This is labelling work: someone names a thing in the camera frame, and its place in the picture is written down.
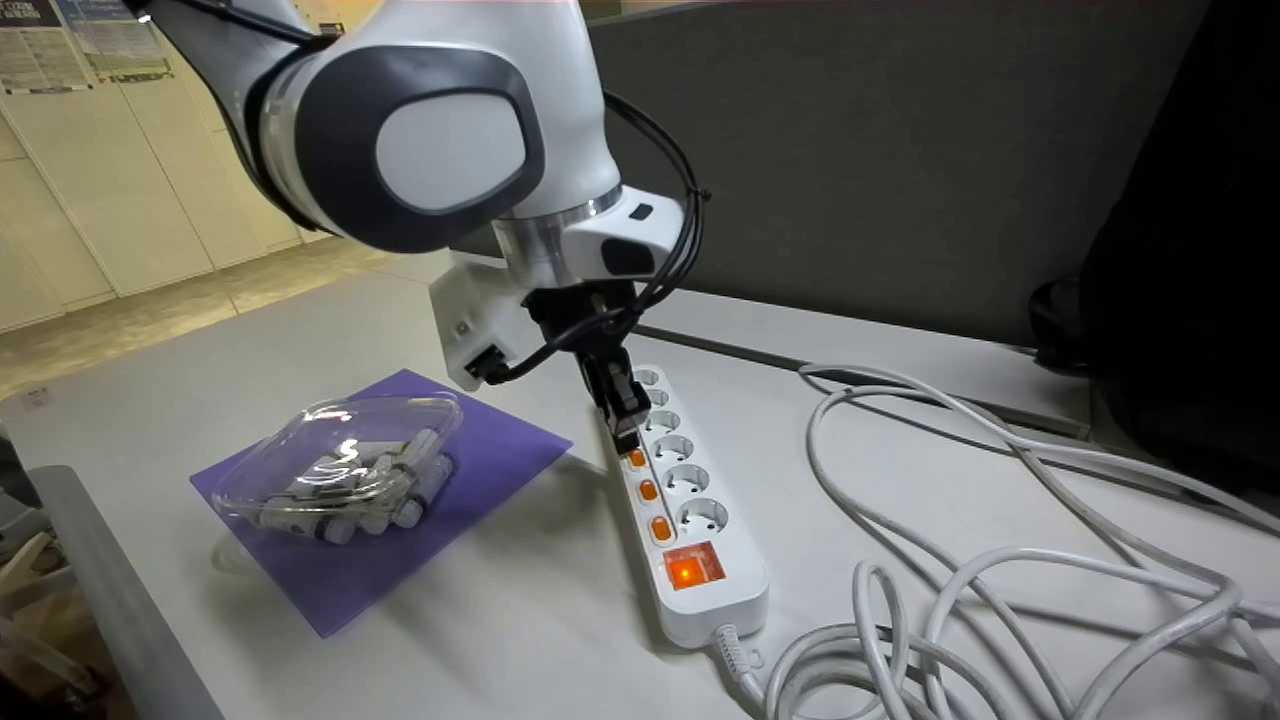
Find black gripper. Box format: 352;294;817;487
522;271;655;457

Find white switched power strip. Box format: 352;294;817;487
591;359;775;655

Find clear plastic container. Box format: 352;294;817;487
204;390;472;553

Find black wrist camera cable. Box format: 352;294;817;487
470;94;714;392

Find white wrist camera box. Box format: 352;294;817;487
425;251;540;395

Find white power strip cable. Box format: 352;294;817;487
714;531;1280;720

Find long white cable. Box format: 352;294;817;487
796;358;1280;566

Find paper wall posters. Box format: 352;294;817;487
0;0;179;101

